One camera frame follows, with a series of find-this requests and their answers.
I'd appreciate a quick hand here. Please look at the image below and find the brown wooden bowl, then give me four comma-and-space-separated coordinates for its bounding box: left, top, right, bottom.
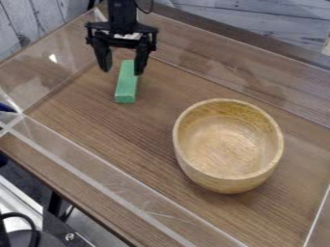
172, 98, 284, 194

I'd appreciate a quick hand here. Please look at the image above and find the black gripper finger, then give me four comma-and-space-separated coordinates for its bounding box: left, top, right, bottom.
133, 41, 149, 76
92, 39, 112, 72

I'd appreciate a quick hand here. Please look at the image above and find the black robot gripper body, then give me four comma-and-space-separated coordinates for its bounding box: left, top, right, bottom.
85, 0, 159, 52

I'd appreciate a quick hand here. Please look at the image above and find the clear acrylic tray enclosure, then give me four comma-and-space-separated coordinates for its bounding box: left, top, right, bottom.
0, 6, 330, 247

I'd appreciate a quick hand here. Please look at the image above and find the grey metal base plate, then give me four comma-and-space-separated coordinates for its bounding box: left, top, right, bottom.
40, 210, 95, 247

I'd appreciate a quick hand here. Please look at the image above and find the black table leg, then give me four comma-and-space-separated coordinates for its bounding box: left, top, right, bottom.
48, 192, 62, 217

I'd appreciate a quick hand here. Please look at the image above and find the black cable loop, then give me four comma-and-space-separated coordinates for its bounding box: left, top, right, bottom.
0, 211, 41, 247

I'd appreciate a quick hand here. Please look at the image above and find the blue object at edge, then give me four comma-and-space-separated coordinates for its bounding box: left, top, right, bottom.
0, 102, 16, 113

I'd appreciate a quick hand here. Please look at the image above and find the green rectangular block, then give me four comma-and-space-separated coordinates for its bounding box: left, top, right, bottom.
115, 60, 137, 103

